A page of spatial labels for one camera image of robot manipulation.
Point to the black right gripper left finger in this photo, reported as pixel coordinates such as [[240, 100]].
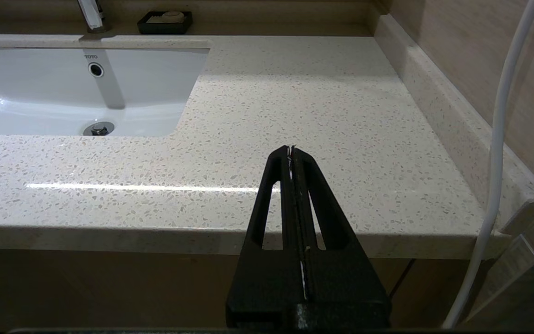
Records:
[[262, 287]]

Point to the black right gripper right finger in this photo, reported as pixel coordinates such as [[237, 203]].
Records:
[[346, 287]]

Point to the white ceramic sink basin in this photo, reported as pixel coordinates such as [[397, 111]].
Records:
[[40, 93]]

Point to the chrome faucet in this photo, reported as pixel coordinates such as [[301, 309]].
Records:
[[92, 16]]

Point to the black soap dish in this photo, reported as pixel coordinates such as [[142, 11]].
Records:
[[165, 28]]

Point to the wooden vanity cabinet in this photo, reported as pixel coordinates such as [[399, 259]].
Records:
[[109, 292]]

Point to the beige soap bar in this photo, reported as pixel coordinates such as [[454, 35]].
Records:
[[173, 16]]

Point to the chrome sink drain stopper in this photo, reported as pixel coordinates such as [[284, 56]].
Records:
[[98, 128]]

